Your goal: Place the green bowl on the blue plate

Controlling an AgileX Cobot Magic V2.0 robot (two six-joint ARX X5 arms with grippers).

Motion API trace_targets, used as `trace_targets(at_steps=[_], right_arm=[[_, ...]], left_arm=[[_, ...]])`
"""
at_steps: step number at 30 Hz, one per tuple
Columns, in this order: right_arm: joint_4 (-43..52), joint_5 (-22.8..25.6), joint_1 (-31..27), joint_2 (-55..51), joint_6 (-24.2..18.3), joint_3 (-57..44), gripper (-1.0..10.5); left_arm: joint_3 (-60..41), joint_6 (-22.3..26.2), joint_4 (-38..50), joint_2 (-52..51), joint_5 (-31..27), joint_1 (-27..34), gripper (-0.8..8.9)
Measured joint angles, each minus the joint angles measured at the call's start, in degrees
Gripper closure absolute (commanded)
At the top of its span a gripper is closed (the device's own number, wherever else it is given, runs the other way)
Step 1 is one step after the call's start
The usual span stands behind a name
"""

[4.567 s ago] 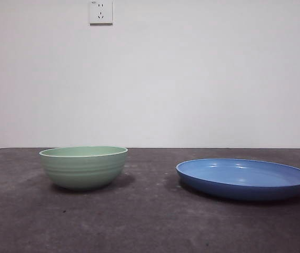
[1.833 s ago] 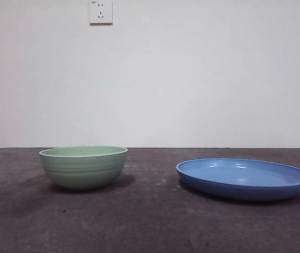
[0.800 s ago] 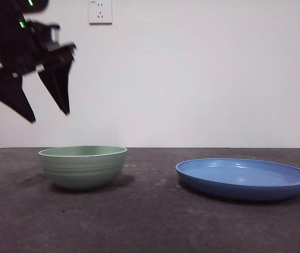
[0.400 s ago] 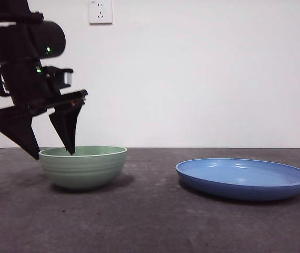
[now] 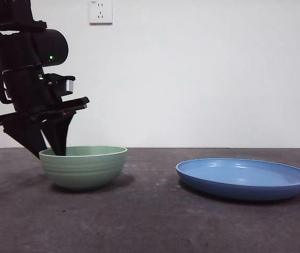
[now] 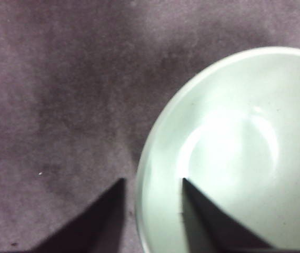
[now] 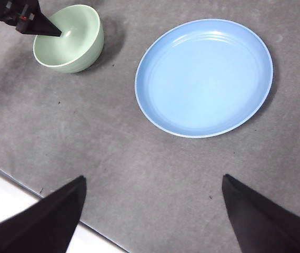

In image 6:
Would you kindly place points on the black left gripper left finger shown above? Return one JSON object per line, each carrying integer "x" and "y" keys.
{"x": 92, "y": 232}

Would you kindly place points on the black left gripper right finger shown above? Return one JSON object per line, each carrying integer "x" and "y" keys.
{"x": 213, "y": 232}

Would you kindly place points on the green ribbed bowl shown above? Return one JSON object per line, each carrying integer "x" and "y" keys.
{"x": 244, "y": 105}

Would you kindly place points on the dark grey table mat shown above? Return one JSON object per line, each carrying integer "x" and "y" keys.
{"x": 60, "y": 92}

